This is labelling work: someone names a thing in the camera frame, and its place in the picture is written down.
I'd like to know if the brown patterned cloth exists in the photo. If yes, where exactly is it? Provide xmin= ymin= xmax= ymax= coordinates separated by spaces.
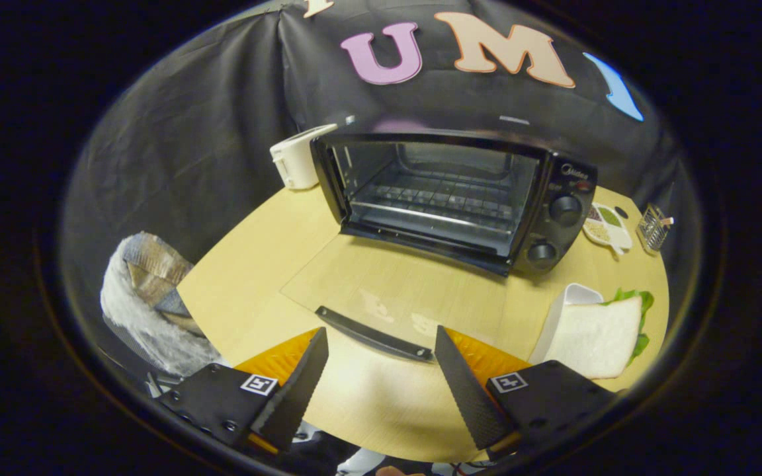
xmin=121 ymin=231 xmax=204 ymax=335

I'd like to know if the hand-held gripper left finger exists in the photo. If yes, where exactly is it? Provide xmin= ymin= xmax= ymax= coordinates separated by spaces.
xmin=156 ymin=326 xmax=330 ymax=457

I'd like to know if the white bread lettuce sandwich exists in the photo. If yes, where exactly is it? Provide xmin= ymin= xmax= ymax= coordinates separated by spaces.
xmin=543 ymin=288 xmax=655 ymax=380

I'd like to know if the metal wire holder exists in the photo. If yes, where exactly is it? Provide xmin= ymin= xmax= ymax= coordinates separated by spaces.
xmin=636 ymin=203 xmax=675 ymax=255

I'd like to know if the white plastic tray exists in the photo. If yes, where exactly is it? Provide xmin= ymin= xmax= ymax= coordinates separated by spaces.
xmin=529 ymin=283 xmax=604 ymax=366

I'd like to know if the white divided seasoning dish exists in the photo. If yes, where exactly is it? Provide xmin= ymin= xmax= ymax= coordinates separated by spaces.
xmin=582 ymin=201 xmax=634 ymax=256

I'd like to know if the black toaster oven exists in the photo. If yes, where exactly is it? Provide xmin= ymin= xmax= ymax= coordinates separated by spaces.
xmin=280 ymin=128 xmax=599 ymax=363

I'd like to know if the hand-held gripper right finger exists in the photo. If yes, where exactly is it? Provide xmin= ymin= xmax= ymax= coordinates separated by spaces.
xmin=434 ymin=324 xmax=620 ymax=462

